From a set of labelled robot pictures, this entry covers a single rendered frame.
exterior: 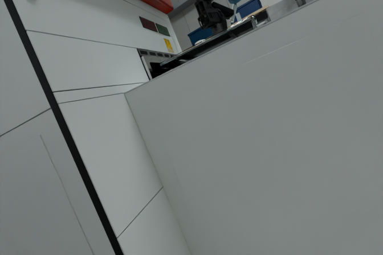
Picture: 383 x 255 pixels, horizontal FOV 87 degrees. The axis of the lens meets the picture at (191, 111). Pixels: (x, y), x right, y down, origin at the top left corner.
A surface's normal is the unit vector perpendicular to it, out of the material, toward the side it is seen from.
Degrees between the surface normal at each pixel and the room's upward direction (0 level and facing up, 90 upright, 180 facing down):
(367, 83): 90
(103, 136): 90
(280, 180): 90
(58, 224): 90
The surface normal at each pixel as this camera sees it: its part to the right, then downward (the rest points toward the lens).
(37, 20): 0.86, -0.33
